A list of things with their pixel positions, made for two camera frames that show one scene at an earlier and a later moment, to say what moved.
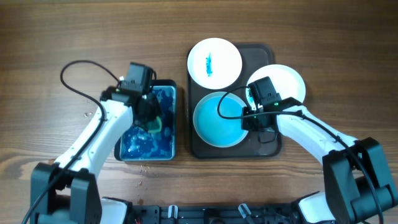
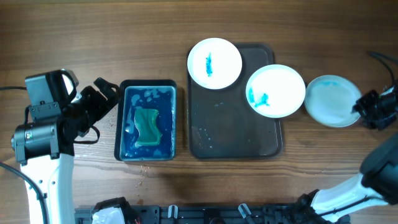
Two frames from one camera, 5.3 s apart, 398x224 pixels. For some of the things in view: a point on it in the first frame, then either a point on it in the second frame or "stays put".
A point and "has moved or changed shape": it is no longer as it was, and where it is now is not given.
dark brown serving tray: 253,56 stays put
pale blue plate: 211,128 to 329,99
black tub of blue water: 137,144 stays put
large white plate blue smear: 288,83 stays put
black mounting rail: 215,214 stays put
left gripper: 156,108 to 91,94
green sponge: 155,126 has moved or changed shape
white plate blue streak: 214,63 stays put
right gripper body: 252,123 to 378,112
